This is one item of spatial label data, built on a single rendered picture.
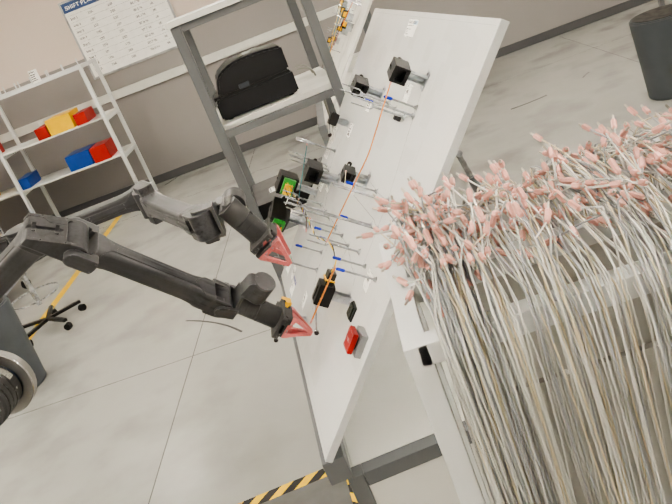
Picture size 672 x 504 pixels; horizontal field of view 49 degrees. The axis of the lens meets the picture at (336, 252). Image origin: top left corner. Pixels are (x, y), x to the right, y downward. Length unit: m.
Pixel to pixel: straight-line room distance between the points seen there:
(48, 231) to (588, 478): 1.11
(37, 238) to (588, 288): 1.08
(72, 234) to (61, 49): 8.25
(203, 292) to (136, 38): 7.89
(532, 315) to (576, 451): 0.19
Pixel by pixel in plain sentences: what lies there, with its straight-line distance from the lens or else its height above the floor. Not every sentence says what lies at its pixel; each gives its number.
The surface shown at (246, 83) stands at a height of 1.56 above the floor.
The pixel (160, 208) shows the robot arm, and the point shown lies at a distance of 1.89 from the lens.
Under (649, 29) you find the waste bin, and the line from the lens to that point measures 6.03.
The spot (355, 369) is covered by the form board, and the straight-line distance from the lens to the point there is 1.66.
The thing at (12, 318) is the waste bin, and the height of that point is 0.49.
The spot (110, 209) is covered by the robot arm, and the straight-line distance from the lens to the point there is 2.14.
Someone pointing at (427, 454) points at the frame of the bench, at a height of 0.78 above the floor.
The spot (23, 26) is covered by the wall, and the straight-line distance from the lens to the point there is 9.90.
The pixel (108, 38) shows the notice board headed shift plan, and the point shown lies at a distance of 9.57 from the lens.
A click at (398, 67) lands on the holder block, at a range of 1.74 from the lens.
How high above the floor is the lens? 1.88
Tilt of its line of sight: 21 degrees down
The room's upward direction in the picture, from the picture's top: 22 degrees counter-clockwise
